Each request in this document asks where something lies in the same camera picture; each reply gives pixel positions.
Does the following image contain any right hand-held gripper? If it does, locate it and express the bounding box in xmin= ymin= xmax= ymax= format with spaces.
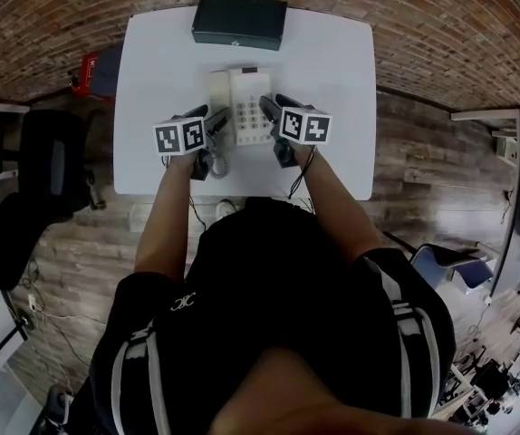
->
xmin=258 ymin=92 xmax=334 ymax=169

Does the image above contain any black equipment cluster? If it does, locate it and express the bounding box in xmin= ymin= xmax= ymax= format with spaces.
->
xmin=440 ymin=345 xmax=520 ymax=428

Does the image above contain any person's left forearm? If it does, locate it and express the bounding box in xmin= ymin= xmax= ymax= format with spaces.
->
xmin=133 ymin=151 xmax=198 ymax=285

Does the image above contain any black jacket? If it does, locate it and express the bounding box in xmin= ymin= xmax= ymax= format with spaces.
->
xmin=0 ymin=191 xmax=78 ymax=312

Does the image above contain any dark blue bin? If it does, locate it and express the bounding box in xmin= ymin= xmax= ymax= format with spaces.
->
xmin=91 ymin=43 xmax=124 ymax=97

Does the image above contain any blue-grey chair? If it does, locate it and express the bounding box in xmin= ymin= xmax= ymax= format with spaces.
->
xmin=409 ymin=241 xmax=498 ymax=295

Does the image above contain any grey harness strap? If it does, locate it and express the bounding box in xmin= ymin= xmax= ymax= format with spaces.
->
xmin=362 ymin=254 xmax=440 ymax=421
xmin=109 ymin=317 xmax=173 ymax=435

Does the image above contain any person's white shoe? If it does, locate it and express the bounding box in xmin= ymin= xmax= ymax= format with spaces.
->
xmin=214 ymin=198 xmax=236 ymax=221

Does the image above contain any black rectangular box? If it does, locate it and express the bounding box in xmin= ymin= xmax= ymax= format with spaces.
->
xmin=190 ymin=0 xmax=289 ymax=53

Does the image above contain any white desk telephone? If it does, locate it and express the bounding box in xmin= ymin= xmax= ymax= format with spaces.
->
xmin=226 ymin=63 xmax=274 ymax=148

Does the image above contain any black thin cable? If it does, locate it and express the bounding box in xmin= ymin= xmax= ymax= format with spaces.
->
xmin=286 ymin=144 xmax=320 ymax=200
xmin=188 ymin=194 xmax=208 ymax=232

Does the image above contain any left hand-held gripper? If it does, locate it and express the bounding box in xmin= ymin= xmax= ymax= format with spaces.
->
xmin=152 ymin=103 xmax=233 ymax=182

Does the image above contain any black office chair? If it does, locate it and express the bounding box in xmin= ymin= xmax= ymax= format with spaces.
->
xmin=17 ymin=108 xmax=107 ymax=219

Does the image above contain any red box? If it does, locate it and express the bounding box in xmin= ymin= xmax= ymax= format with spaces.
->
xmin=71 ymin=51 xmax=103 ymax=96

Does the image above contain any person's black shirt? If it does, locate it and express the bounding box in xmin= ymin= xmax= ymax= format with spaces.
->
xmin=88 ymin=196 xmax=458 ymax=435

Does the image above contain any person's right forearm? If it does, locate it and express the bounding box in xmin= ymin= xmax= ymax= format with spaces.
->
xmin=286 ymin=144 xmax=384 ymax=265

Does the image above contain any white desk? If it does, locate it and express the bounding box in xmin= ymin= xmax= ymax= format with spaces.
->
xmin=449 ymin=105 xmax=520 ymax=169

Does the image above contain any person's face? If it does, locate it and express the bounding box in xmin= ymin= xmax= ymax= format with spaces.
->
xmin=207 ymin=345 xmax=487 ymax=435

